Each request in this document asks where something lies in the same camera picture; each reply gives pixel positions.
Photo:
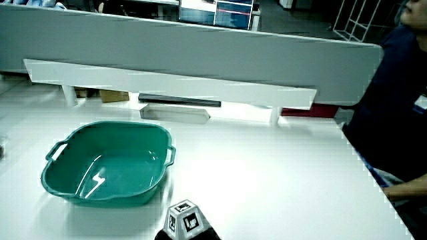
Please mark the another person's forearm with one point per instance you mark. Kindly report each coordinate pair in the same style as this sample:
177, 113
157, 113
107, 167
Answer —
408, 188

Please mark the black flat bar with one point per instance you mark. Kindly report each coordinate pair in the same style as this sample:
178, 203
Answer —
180, 100

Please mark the pale grey flat box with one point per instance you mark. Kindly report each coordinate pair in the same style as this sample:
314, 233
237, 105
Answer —
173, 114

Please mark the white desk shelf riser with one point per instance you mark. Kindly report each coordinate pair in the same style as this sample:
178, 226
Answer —
173, 85

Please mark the grey partition panel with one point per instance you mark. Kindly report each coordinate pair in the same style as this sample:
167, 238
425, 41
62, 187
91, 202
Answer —
200, 50

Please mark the dark red box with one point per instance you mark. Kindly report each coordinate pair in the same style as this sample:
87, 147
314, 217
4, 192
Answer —
310, 111

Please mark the brown cardboard box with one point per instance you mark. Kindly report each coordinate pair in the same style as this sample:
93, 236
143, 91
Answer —
114, 96

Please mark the computer monitor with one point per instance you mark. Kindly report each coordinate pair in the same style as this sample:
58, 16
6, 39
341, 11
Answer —
230, 13

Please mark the green plastic basin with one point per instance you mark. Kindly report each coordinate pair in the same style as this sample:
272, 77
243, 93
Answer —
113, 166

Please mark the white name badge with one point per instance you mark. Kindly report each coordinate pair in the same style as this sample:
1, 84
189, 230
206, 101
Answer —
421, 101

